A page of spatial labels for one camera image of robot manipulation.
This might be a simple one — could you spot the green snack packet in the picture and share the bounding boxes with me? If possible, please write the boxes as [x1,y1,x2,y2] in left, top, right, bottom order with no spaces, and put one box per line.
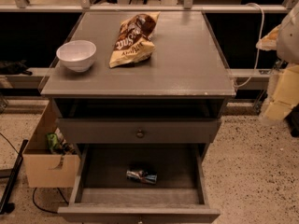
[46,133,60,153]

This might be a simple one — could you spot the brown yellow chip bag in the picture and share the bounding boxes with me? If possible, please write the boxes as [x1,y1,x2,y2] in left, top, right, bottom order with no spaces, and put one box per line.
[109,12,160,68]

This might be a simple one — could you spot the grey drawer cabinet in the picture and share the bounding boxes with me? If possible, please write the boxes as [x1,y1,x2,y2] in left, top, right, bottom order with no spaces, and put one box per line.
[42,11,235,224]

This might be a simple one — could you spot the round metal drawer knob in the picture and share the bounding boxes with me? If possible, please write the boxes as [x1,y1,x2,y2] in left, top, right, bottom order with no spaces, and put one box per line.
[136,130,145,138]

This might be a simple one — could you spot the black cloth object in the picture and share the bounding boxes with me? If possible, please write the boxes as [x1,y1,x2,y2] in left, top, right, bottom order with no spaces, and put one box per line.
[0,60,33,76]

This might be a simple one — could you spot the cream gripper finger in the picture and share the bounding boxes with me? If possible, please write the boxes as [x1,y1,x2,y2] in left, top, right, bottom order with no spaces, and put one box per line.
[256,25,280,51]
[260,63,299,124]

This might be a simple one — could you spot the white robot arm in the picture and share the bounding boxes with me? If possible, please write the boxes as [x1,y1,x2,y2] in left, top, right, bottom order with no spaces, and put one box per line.
[256,4,299,125]

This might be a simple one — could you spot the cardboard box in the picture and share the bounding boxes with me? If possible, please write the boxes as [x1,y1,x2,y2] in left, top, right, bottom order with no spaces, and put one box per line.
[22,103,80,188]

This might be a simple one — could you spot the redbull can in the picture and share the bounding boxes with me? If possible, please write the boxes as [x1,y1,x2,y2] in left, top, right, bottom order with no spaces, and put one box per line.
[126,170,157,185]

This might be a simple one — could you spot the white cable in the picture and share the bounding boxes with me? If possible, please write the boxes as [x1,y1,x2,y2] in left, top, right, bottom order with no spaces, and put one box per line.
[233,2,265,90]

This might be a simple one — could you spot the black floor cable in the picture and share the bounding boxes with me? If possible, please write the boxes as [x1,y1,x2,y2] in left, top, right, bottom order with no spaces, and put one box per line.
[32,187,70,215]

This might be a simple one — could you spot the black flat bar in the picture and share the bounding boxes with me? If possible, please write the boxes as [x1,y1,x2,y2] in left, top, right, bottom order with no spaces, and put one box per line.
[0,139,28,215]

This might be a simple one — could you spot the open grey middle drawer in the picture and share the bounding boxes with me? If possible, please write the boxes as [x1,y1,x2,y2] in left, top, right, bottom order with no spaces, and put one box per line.
[58,144,221,224]

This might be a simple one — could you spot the closed grey top drawer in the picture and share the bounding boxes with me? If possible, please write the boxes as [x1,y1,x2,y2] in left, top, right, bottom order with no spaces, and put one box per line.
[56,119,221,144]

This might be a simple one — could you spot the white bowl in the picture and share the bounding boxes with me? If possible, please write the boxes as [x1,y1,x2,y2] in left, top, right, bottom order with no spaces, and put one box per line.
[56,40,96,72]

